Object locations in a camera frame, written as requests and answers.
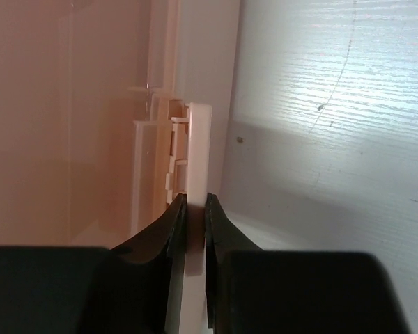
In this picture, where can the pink plastic toolbox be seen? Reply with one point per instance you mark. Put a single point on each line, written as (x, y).
(109, 110)

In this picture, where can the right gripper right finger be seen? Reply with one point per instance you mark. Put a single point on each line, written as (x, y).
(251, 290)

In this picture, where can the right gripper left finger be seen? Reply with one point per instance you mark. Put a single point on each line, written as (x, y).
(135, 287)

